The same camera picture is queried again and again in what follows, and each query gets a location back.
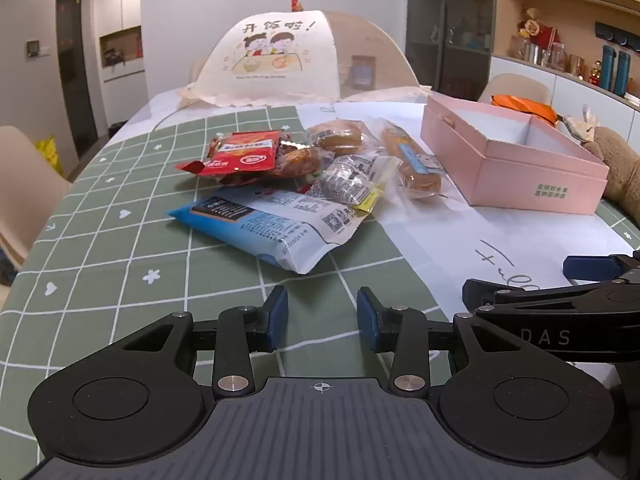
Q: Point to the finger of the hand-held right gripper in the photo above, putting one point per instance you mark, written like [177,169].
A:
[480,290]
[590,266]

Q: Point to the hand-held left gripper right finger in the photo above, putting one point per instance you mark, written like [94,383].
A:
[367,317]

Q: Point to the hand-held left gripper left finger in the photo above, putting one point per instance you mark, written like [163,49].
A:
[278,317]

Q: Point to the pink cardboard box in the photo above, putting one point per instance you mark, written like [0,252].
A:
[525,175]

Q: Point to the clear packet with yellow edge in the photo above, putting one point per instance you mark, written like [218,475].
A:
[350,180]

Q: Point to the red snack packet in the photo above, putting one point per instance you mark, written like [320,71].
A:
[240,152]

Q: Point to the round bread packet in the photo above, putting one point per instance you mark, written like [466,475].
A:
[337,135]

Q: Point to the blue and white snack bag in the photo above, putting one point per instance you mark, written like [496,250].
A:
[270,225]

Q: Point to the brown teddy bear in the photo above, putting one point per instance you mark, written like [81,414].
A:
[620,160]

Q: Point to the long bread packet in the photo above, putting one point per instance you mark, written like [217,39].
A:
[410,160]

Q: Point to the brown meat snack packet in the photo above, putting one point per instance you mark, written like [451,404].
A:
[297,159]

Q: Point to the green checked tablecloth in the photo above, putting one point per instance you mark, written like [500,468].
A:
[125,240]

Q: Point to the orange bag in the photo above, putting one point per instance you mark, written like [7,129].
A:
[525,105]

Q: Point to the beige chair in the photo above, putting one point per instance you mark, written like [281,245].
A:
[198,71]
[515,87]
[25,185]

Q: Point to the black hook rack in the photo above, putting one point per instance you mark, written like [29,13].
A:
[617,35]

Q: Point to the mesh food cover cartoon print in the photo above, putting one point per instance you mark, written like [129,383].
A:
[270,75]

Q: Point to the red doll decoration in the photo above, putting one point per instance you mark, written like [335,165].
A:
[535,27]

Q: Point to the dark glass cabinet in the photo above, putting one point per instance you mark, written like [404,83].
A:
[450,25]

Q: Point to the yellow bag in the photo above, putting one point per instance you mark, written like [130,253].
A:
[49,152]

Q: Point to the wall switch panel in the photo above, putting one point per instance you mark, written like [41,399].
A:
[36,49]

